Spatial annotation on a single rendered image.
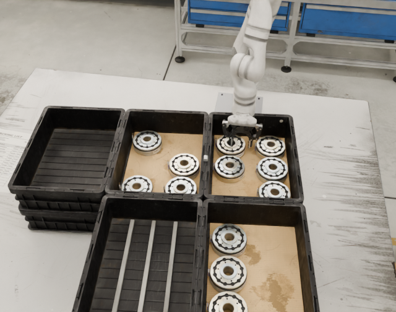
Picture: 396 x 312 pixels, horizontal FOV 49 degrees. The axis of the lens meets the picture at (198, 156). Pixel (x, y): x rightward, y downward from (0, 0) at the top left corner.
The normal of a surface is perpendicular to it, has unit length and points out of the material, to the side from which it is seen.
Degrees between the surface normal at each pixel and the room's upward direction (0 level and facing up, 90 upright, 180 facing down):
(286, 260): 0
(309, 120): 0
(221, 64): 0
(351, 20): 90
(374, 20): 90
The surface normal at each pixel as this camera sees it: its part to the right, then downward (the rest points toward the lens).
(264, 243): 0.00, -0.70
